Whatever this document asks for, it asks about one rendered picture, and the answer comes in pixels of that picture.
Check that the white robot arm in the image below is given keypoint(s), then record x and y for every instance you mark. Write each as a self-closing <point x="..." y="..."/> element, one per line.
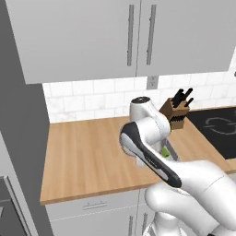
<point x="196" y="184"/>

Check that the green vegetable piece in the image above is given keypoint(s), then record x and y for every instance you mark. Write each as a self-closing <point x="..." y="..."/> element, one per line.
<point x="166" y="151"/>

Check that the grey food container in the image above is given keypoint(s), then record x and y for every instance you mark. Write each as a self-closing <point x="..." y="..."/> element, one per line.
<point x="171" y="149"/>

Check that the brown wooden knife block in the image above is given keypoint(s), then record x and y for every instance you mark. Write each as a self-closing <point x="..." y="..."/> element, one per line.
<point x="177" y="118"/>

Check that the white base cupboard door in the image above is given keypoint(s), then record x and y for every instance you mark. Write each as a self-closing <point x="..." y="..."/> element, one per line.
<point x="142" y="206"/>
<point x="92" y="226"/>

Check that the grey fridge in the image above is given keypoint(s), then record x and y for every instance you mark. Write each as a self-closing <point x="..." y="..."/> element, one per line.
<point x="21" y="123"/>

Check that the white drawer front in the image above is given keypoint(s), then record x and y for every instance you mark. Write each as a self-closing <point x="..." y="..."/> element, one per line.
<point x="76" y="206"/>

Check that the black hob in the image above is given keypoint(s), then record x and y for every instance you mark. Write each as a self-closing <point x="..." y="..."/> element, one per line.
<point x="219" y="130"/>

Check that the grey wall socket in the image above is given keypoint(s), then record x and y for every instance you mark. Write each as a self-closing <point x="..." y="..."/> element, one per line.
<point x="152" y="82"/>

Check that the grey wall cupboard door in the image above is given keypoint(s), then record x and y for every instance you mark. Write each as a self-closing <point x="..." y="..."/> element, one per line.
<point x="76" y="40"/>
<point x="190" y="33"/>

